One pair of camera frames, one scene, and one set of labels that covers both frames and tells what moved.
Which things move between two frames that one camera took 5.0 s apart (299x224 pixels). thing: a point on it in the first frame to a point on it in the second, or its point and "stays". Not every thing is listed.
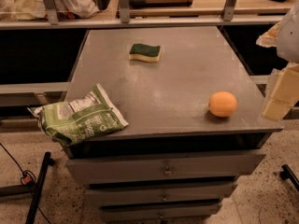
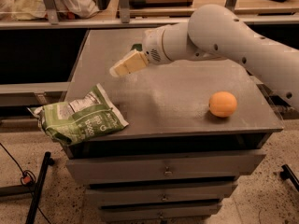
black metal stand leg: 27,189 stays
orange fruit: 222,104 stays
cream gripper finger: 285,93 to 153,52
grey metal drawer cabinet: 194,117 stays
